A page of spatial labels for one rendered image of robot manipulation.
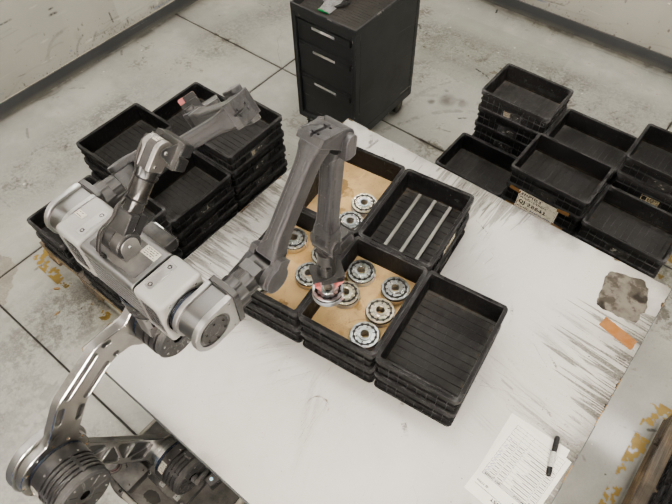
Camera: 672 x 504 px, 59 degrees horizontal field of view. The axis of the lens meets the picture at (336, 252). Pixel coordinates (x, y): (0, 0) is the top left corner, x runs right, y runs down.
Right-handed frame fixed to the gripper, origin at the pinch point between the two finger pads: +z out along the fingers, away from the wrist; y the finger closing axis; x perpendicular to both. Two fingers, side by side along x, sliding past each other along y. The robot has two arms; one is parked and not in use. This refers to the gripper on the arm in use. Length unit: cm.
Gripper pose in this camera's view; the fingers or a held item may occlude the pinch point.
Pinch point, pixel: (327, 286)
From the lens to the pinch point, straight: 190.1
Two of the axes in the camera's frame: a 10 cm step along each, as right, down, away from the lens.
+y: -9.7, 1.9, -1.3
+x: 2.3, 7.8, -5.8
